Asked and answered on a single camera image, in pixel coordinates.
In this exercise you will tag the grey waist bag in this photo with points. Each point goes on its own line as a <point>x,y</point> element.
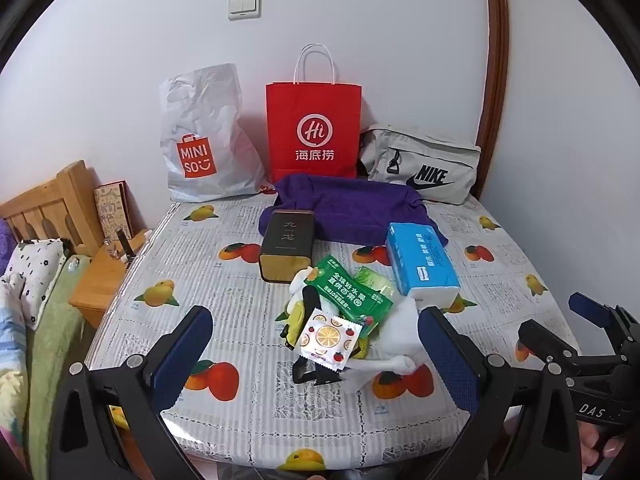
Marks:
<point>425,160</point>

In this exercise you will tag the brown wooden door frame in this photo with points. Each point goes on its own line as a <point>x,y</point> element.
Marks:
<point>492,60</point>

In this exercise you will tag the white wall switch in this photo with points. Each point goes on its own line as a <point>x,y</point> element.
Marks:
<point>244,6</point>

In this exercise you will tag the wooden bedside table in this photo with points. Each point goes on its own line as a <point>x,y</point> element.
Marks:
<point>100,285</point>

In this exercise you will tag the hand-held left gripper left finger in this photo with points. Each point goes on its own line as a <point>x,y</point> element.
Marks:
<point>182,360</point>

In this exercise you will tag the patterned book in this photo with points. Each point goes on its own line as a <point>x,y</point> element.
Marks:
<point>114,210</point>

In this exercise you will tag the wooden headboard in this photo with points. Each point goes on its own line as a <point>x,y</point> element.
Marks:
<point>50,200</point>

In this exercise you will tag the purple towel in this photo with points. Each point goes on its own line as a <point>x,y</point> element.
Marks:
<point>350,205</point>

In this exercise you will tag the light green wipes pack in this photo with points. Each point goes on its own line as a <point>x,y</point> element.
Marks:
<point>372,277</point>

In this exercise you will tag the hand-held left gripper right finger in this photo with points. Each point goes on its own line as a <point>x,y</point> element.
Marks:
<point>447,360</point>

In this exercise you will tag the dark tin box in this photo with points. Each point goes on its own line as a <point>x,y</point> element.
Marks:
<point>287,245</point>

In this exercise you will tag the blue tissue pack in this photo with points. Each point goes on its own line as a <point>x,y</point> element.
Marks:
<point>422,260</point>

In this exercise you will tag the fruit print tablecloth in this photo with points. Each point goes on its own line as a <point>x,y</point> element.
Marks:
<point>240,310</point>

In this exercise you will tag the red paper bag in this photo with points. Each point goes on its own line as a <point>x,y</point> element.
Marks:
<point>312,125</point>

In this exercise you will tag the white pillow black flowers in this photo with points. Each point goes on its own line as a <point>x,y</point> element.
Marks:
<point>35,280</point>

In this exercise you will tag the colourful patterned quilt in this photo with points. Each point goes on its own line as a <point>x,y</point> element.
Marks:
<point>10,360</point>

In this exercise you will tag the person's right hand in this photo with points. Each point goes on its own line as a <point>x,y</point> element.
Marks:
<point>597,447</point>

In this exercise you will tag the white plastic shopping bag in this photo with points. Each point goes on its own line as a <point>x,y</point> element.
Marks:
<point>205,125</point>

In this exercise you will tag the white sponge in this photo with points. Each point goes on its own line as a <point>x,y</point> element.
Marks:
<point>402,330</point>

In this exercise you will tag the fruit print small packet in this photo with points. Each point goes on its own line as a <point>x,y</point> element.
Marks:
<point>327,337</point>

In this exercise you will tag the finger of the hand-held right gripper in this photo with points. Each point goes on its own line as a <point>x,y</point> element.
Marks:
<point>545,337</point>
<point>590,306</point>

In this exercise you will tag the green packet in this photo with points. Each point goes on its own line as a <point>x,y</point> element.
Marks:
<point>350,300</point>

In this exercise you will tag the purple plush toy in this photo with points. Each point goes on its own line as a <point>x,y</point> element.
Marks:
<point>5,245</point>

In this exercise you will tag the green blanket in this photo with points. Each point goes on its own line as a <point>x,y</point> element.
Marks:
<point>55,350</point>

